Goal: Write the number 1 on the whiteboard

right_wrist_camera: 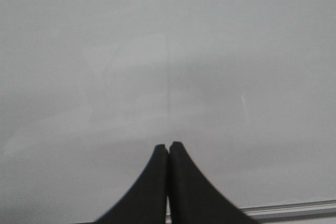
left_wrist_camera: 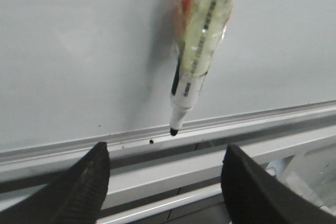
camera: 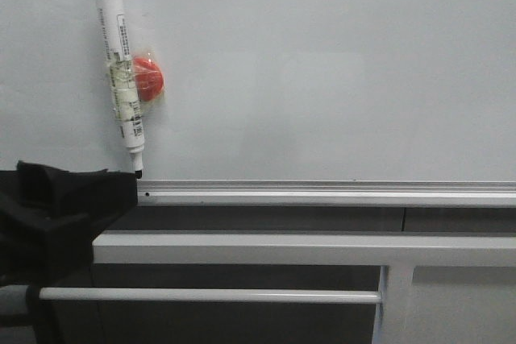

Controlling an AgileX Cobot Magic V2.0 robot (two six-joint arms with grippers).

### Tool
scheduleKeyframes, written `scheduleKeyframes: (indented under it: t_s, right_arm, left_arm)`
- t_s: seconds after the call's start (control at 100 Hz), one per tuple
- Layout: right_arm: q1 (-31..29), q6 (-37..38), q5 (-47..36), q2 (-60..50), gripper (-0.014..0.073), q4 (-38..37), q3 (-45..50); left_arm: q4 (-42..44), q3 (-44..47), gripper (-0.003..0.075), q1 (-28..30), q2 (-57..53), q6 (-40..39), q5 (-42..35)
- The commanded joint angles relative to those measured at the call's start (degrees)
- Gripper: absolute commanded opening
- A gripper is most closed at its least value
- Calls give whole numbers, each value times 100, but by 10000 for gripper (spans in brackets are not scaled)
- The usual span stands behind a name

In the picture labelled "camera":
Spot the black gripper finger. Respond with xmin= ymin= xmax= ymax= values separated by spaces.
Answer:
xmin=1 ymin=161 xmax=138 ymax=286

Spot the red round magnet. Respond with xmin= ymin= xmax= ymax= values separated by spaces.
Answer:
xmin=133 ymin=56 xmax=164 ymax=102

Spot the white whiteboard marker pen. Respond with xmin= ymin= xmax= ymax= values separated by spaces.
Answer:
xmin=95 ymin=0 xmax=145 ymax=179

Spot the white whiteboard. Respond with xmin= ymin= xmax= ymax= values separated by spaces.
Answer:
xmin=1 ymin=0 xmax=515 ymax=181

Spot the white horizontal round bar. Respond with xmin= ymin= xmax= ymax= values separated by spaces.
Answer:
xmin=40 ymin=288 xmax=382 ymax=305

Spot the black chair edge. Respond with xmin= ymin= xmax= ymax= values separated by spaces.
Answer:
xmin=25 ymin=285 xmax=63 ymax=344

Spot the aluminium whiteboard tray rail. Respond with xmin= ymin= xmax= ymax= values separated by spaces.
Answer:
xmin=137 ymin=180 xmax=515 ymax=208

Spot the white metal stand frame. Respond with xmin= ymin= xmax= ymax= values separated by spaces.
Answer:
xmin=93 ymin=232 xmax=515 ymax=343

